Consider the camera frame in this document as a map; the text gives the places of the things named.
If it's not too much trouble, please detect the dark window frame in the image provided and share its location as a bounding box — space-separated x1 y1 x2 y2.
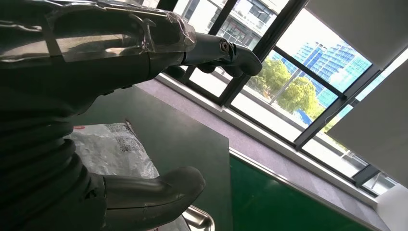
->
156 0 399 197

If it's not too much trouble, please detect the green conveyor belt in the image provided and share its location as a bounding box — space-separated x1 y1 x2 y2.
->
229 148 391 231

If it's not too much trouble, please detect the electronic weighing scale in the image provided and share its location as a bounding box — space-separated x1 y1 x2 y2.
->
181 205 216 231

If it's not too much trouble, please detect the grey plastic mailer package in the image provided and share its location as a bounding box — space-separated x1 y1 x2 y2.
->
65 122 192 231

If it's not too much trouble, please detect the grey roller blind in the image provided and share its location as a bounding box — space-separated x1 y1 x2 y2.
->
326 60 408 189
306 0 408 69

